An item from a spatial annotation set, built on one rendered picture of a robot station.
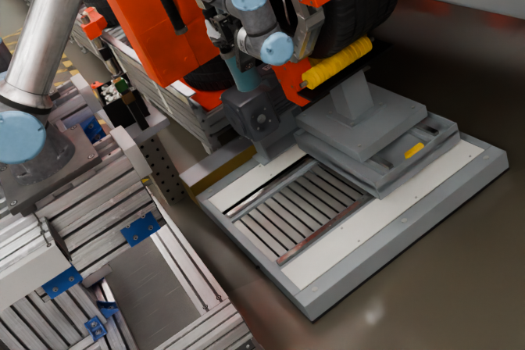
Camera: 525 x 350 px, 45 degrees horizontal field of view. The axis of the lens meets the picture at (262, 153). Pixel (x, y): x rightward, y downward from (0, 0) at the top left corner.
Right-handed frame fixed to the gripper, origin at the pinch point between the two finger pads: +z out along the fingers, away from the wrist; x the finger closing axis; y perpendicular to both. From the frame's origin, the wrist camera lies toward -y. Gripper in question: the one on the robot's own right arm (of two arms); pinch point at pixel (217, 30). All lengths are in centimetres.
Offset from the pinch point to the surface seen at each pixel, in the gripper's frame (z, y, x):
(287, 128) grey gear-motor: 51, -72, -27
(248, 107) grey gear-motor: 34, -44, -10
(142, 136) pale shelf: 49, -39, 26
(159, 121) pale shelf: 49, -38, 18
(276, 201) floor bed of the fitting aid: 27, -81, -3
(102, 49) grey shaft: 178, -48, 5
